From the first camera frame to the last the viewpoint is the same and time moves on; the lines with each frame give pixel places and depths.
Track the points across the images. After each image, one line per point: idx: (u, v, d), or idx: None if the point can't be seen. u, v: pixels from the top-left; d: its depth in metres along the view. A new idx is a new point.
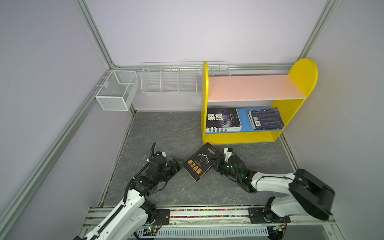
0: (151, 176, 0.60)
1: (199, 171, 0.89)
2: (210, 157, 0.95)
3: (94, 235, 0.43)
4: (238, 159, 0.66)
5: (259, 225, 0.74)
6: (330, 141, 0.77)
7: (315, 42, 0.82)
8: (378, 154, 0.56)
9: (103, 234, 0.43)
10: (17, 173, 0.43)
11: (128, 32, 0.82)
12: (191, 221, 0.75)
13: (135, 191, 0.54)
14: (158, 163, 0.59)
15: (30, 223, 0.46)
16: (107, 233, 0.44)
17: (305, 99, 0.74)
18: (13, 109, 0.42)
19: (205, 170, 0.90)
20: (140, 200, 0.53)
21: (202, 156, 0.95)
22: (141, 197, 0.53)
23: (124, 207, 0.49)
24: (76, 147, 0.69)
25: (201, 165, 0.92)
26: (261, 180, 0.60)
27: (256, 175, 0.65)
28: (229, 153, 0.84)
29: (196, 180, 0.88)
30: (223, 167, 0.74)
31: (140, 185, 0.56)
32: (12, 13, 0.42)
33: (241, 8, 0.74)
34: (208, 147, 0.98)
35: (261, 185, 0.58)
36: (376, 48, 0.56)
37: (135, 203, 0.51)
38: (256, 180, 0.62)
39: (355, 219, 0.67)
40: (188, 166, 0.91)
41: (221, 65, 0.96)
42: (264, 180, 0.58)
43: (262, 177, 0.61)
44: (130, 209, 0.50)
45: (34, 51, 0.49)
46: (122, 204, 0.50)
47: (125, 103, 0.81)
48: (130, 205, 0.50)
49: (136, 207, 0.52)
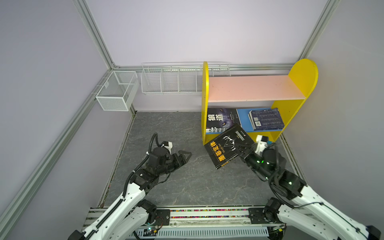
0: (151, 168, 0.58)
1: (222, 156, 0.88)
2: (237, 143, 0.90)
3: (92, 230, 0.41)
4: (274, 154, 0.51)
5: (259, 225, 0.74)
6: (330, 141, 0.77)
7: (316, 42, 0.82)
8: (378, 154, 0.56)
9: (102, 229, 0.42)
10: (17, 173, 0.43)
11: (128, 32, 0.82)
12: (191, 221, 0.75)
13: (135, 184, 0.52)
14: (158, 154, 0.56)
15: (31, 223, 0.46)
16: (105, 228, 0.42)
17: (305, 99, 0.74)
18: (13, 109, 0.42)
19: (228, 157, 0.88)
20: (140, 194, 0.51)
21: (228, 141, 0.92)
22: (141, 190, 0.51)
23: (124, 201, 0.48)
24: (76, 147, 0.69)
25: (224, 150, 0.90)
26: (318, 205, 0.46)
27: (310, 191, 0.49)
28: (262, 143, 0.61)
29: (216, 167, 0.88)
30: (252, 161, 0.59)
31: (141, 178, 0.54)
32: (12, 13, 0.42)
33: (241, 8, 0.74)
34: (234, 131, 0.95)
35: (312, 208, 0.46)
36: (377, 48, 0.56)
37: (135, 196, 0.50)
38: (308, 200, 0.47)
39: (355, 219, 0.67)
40: (212, 149, 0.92)
41: (221, 65, 0.96)
42: (321, 209, 0.46)
43: (319, 203, 0.47)
44: (129, 204, 0.48)
45: (35, 52, 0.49)
46: (121, 198, 0.48)
47: (125, 103, 0.81)
48: (130, 199, 0.49)
49: (136, 200, 0.51)
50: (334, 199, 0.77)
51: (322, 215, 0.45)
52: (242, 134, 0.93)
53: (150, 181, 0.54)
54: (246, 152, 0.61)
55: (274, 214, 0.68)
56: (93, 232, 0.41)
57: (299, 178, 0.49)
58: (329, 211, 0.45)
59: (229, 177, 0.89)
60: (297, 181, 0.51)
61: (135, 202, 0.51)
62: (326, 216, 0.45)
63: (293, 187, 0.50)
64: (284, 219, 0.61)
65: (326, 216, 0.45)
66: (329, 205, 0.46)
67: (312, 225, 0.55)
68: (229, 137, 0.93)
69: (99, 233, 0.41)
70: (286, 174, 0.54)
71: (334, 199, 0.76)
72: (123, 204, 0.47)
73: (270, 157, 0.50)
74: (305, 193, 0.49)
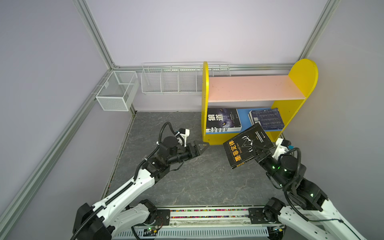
0: (162, 158, 0.56)
1: (238, 157, 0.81)
2: (255, 144, 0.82)
3: (101, 206, 0.42)
4: (293, 163, 0.47)
5: (259, 225, 0.74)
6: (329, 142, 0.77)
7: (316, 42, 0.82)
8: (378, 154, 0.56)
9: (109, 207, 0.42)
10: (17, 173, 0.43)
11: (128, 32, 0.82)
12: (191, 221, 0.75)
13: (145, 171, 0.52)
14: (168, 146, 0.53)
15: (30, 223, 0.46)
16: (113, 206, 0.43)
17: (305, 99, 0.74)
18: (13, 109, 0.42)
19: (244, 158, 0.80)
20: (149, 182, 0.51)
21: (247, 141, 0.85)
22: (151, 178, 0.51)
23: (133, 185, 0.48)
24: (76, 147, 0.69)
25: (241, 150, 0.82)
26: (337, 222, 0.43)
27: (330, 206, 0.45)
28: (281, 147, 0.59)
29: (231, 167, 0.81)
30: (268, 165, 0.56)
31: (152, 167, 0.54)
32: (13, 13, 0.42)
33: (241, 9, 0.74)
34: (255, 131, 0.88)
35: (329, 224, 0.44)
36: (377, 48, 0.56)
37: (145, 182, 0.50)
38: (328, 216, 0.44)
39: (355, 219, 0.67)
40: (228, 148, 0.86)
41: (221, 65, 0.96)
42: (339, 227, 0.43)
43: (339, 221, 0.44)
44: (139, 188, 0.48)
45: (35, 52, 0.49)
46: (131, 181, 0.49)
47: (125, 103, 0.81)
48: (139, 184, 0.49)
49: (145, 186, 0.50)
50: (334, 199, 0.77)
51: (338, 233, 0.43)
52: (262, 135, 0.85)
53: (160, 170, 0.53)
54: (261, 156, 0.58)
55: (274, 214, 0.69)
56: (100, 209, 0.41)
57: (321, 191, 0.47)
58: (348, 230, 0.43)
59: (229, 177, 0.89)
60: (318, 192, 0.47)
61: (144, 187, 0.50)
62: (342, 235, 0.43)
63: (314, 200, 0.46)
64: (284, 220, 0.62)
65: (343, 234, 0.43)
66: (349, 225, 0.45)
67: (314, 232, 0.55)
68: (248, 137, 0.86)
69: (107, 210, 0.41)
70: (305, 183, 0.50)
71: (334, 199, 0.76)
72: (132, 186, 0.47)
73: (288, 164, 0.47)
74: (325, 208, 0.45)
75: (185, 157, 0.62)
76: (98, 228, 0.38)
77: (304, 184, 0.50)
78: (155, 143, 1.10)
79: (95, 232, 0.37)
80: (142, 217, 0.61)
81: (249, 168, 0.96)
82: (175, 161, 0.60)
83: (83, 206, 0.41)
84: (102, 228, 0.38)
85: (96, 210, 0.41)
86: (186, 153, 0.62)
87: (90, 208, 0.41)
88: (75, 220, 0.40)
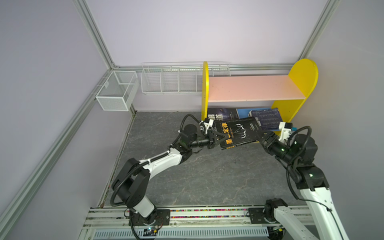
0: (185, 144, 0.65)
1: (228, 141, 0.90)
2: (248, 134, 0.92)
3: (146, 161, 0.50)
4: (310, 140, 0.48)
5: (259, 225, 0.74)
6: (330, 141, 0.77)
7: (315, 42, 0.82)
8: (379, 153, 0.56)
9: (152, 165, 0.50)
10: (18, 173, 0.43)
11: (128, 32, 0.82)
12: (191, 221, 0.75)
13: (175, 150, 0.61)
14: (189, 134, 0.60)
15: (30, 223, 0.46)
16: (154, 166, 0.50)
17: (305, 99, 0.74)
18: (14, 109, 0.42)
19: (235, 142, 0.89)
20: (177, 158, 0.59)
21: (239, 129, 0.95)
22: (180, 155, 0.60)
23: (167, 155, 0.57)
24: (76, 147, 0.69)
25: (234, 135, 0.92)
26: (324, 208, 0.42)
27: (327, 194, 0.44)
28: (286, 130, 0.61)
29: (221, 148, 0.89)
30: (275, 148, 0.57)
31: (180, 148, 0.63)
32: (13, 13, 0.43)
33: (242, 9, 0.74)
34: (251, 122, 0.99)
35: (315, 208, 0.43)
36: (377, 48, 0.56)
37: (175, 156, 0.58)
38: (317, 198, 0.43)
39: (356, 219, 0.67)
40: (220, 127, 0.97)
41: (221, 65, 0.96)
42: (324, 215, 0.41)
43: (327, 210, 0.42)
44: (169, 159, 0.56)
45: (34, 53, 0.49)
46: (166, 152, 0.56)
47: (125, 103, 0.81)
48: (171, 155, 0.57)
49: (174, 161, 0.58)
50: (334, 199, 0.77)
51: (321, 220, 0.42)
52: (255, 127, 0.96)
53: (185, 153, 0.62)
54: (269, 141, 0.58)
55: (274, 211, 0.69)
56: (146, 163, 0.49)
57: (324, 178, 0.46)
58: (331, 219, 0.41)
59: (229, 177, 0.89)
60: (320, 179, 0.46)
61: (172, 162, 0.58)
62: (323, 222, 0.41)
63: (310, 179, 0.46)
64: (278, 216, 0.63)
65: (323, 220, 0.41)
66: (336, 217, 0.41)
67: (300, 229, 0.54)
68: (242, 126, 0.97)
69: (149, 166, 0.49)
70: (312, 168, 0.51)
71: (334, 200, 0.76)
72: (167, 156, 0.56)
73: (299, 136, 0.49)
74: (320, 193, 0.44)
75: (204, 143, 0.67)
76: (144, 176, 0.44)
77: (311, 167, 0.50)
78: (155, 143, 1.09)
79: (142, 179, 0.43)
80: (147, 210, 0.62)
81: (249, 168, 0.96)
82: (195, 145, 0.67)
83: (130, 160, 0.48)
84: (145, 178, 0.44)
85: (143, 163, 0.49)
86: (206, 140, 0.67)
87: (134, 162, 0.48)
88: (121, 170, 0.47)
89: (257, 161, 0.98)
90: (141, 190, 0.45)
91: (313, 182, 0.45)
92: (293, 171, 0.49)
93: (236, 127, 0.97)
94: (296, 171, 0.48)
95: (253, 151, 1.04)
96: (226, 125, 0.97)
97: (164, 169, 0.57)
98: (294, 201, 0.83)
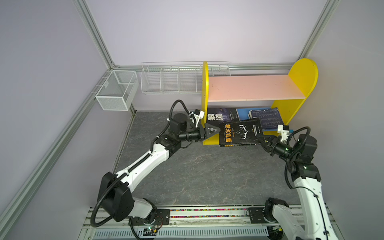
0: (174, 134, 0.59)
1: (228, 139, 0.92)
2: (249, 135, 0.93)
3: (124, 173, 0.45)
4: (312, 138, 0.54)
5: (259, 225, 0.74)
6: (330, 141, 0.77)
7: (315, 42, 0.82)
8: (378, 153, 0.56)
9: (132, 175, 0.45)
10: (18, 173, 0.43)
11: (128, 32, 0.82)
12: (191, 221, 0.75)
13: (160, 145, 0.55)
14: (179, 122, 0.55)
15: (31, 223, 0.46)
16: (135, 174, 0.45)
17: (305, 99, 0.74)
18: (14, 109, 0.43)
19: (235, 142, 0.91)
20: (165, 154, 0.53)
21: (242, 130, 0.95)
22: (167, 151, 0.54)
23: (151, 156, 0.51)
24: (76, 147, 0.69)
25: (234, 135, 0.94)
26: (311, 195, 0.46)
27: (317, 184, 0.48)
28: (285, 133, 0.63)
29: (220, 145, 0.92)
30: (278, 150, 0.62)
31: (165, 142, 0.56)
32: (13, 12, 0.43)
33: (242, 8, 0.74)
34: (255, 124, 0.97)
35: (304, 194, 0.48)
36: (376, 48, 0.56)
37: (161, 154, 0.52)
38: (307, 184, 0.48)
39: (355, 219, 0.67)
40: (222, 129, 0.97)
41: (221, 65, 0.96)
42: (310, 200, 0.45)
43: (314, 196, 0.46)
44: (155, 160, 0.50)
45: (34, 53, 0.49)
46: (148, 153, 0.52)
47: (125, 103, 0.81)
48: (157, 155, 0.51)
49: (160, 159, 0.53)
50: (334, 199, 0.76)
51: (307, 204, 0.46)
52: (258, 130, 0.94)
53: (173, 145, 0.56)
54: (274, 141, 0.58)
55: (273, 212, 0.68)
56: (125, 175, 0.44)
57: (318, 173, 0.51)
58: (317, 205, 0.44)
59: (229, 177, 0.89)
60: (314, 173, 0.51)
61: (159, 161, 0.53)
62: (308, 206, 0.45)
63: (304, 172, 0.51)
64: (276, 211, 0.64)
65: (309, 204, 0.45)
66: (322, 204, 0.45)
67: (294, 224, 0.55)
68: (245, 127, 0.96)
69: (130, 178, 0.44)
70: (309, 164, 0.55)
71: (334, 200, 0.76)
72: (150, 158, 0.50)
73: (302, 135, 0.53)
74: (310, 182, 0.49)
75: (194, 137, 0.63)
76: (123, 191, 0.40)
77: (309, 164, 0.55)
78: None
79: (121, 195, 0.40)
80: (147, 210, 0.63)
81: (249, 168, 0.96)
82: (185, 139, 0.63)
83: (107, 175, 0.43)
84: (126, 192, 0.40)
85: (120, 176, 0.44)
86: (196, 134, 0.63)
87: (112, 177, 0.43)
88: (101, 187, 0.42)
89: (257, 161, 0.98)
90: (128, 203, 0.44)
91: (307, 174, 0.51)
92: (290, 162, 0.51)
93: (238, 128, 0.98)
94: (293, 163, 0.55)
95: (253, 151, 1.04)
96: (228, 127, 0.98)
97: (150, 172, 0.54)
98: (294, 201, 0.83)
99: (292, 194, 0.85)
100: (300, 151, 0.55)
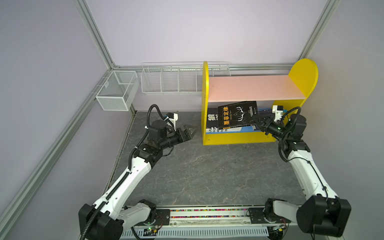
0: (153, 142, 0.55)
1: (226, 121, 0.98)
2: (245, 117, 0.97)
3: (102, 202, 0.41)
4: (302, 117, 0.58)
5: (259, 225, 0.74)
6: (331, 141, 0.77)
7: (315, 41, 0.82)
8: (378, 153, 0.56)
9: (112, 200, 0.41)
10: (18, 173, 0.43)
11: (128, 32, 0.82)
12: (191, 221, 0.75)
13: (139, 158, 0.51)
14: (158, 127, 0.53)
15: (31, 222, 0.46)
16: (116, 199, 0.42)
17: (305, 99, 0.74)
18: (15, 109, 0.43)
19: (232, 124, 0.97)
20: (146, 167, 0.50)
21: (238, 112, 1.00)
22: (147, 163, 0.50)
23: (130, 174, 0.47)
24: (76, 146, 0.69)
25: (232, 118, 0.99)
26: (304, 162, 0.51)
27: (307, 153, 0.54)
28: (279, 112, 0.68)
29: (218, 127, 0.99)
30: (271, 129, 0.66)
31: (145, 153, 0.52)
32: (14, 13, 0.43)
33: (242, 8, 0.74)
34: (251, 105, 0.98)
35: (298, 164, 0.52)
36: (376, 48, 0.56)
37: (141, 169, 0.48)
38: (300, 155, 0.53)
39: (355, 218, 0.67)
40: (221, 112, 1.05)
41: (221, 65, 0.96)
42: (304, 165, 0.50)
43: (307, 162, 0.51)
44: (136, 176, 0.47)
45: (35, 53, 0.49)
46: (127, 172, 0.47)
47: (125, 103, 0.81)
48: (136, 172, 0.47)
49: (142, 174, 0.50)
50: None
51: (302, 170, 0.50)
52: (254, 110, 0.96)
53: (154, 154, 0.53)
54: (267, 121, 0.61)
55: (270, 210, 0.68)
56: (104, 203, 0.41)
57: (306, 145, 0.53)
58: (311, 169, 0.49)
59: (229, 177, 0.89)
60: (303, 147, 0.56)
61: (141, 175, 0.50)
62: (304, 171, 0.49)
63: (295, 147, 0.56)
64: (276, 208, 0.64)
65: (304, 170, 0.49)
66: (315, 167, 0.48)
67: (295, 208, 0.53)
68: (241, 109, 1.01)
69: (109, 205, 0.40)
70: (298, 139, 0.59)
71: None
72: (129, 177, 0.46)
73: (293, 115, 0.59)
74: (301, 152, 0.54)
75: (174, 141, 0.63)
76: (105, 222, 0.37)
77: (299, 141, 0.60)
78: None
79: (105, 225, 0.37)
80: (144, 213, 0.62)
81: (249, 168, 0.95)
82: (166, 145, 0.60)
83: (83, 208, 0.39)
84: (110, 221, 0.40)
85: (98, 206, 0.40)
86: (176, 138, 0.63)
87: (91, 207, 0.40)
88: (80, 225, 0.39)
89: (257, 161, 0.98)
90: (115, 230, 0.42)
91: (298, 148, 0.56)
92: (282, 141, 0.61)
93: (236, 109, 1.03)
94: (285, 141, 0.60)
95: (253, 151, 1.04)
96: (226, 109, 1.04)
97: (133, 189, 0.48)
98: (294, 201, 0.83)
99: (292, 194, 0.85)
100: (290, 130, 0.59)
